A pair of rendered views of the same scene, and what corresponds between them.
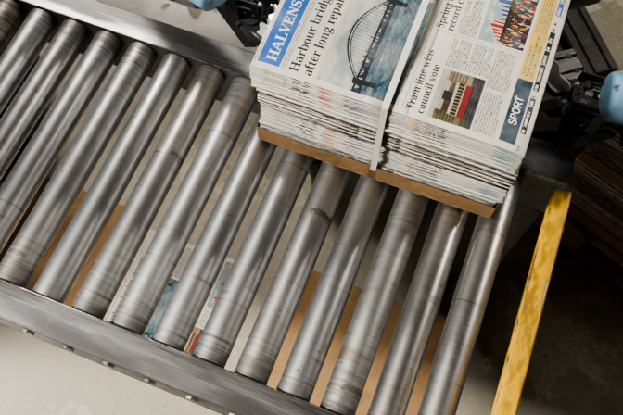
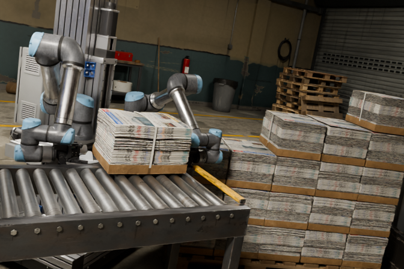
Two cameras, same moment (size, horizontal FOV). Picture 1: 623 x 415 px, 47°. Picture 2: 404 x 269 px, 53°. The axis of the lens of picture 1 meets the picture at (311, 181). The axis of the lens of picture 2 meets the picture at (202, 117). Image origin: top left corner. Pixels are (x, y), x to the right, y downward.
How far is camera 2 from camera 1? 1.44 m
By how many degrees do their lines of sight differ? 66
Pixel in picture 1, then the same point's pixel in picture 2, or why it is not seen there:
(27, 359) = not seen: outside the picture
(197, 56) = (64, 167)
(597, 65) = not seen: hidden behind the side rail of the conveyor
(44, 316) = (85, 216)
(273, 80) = (122, 129)
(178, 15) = not seen: outside the picture
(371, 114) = (152, 132)
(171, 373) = (145, 213)
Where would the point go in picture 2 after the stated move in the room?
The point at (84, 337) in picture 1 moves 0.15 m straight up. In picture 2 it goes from (107, 215) to (112, 173)
